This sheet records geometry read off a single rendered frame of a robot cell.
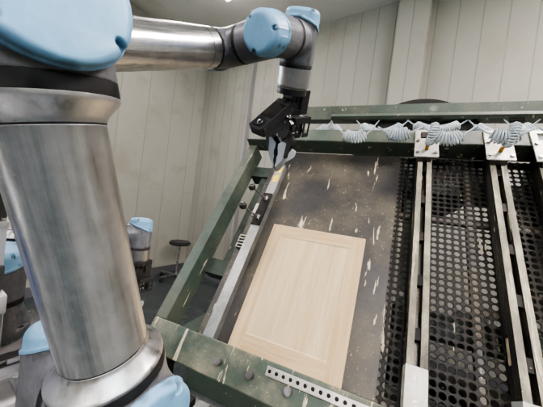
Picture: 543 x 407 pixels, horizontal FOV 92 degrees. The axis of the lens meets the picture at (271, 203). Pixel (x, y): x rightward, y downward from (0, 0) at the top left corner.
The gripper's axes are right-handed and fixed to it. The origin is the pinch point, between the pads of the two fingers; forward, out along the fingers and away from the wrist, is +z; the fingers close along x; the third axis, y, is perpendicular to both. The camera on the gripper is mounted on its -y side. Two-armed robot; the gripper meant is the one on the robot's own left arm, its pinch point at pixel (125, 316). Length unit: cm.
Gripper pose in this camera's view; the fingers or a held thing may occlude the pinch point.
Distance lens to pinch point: 114.0
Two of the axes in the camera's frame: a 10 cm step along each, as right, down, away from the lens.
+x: -9.1, -1.2, 4.0
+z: -1.3, 9.9, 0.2
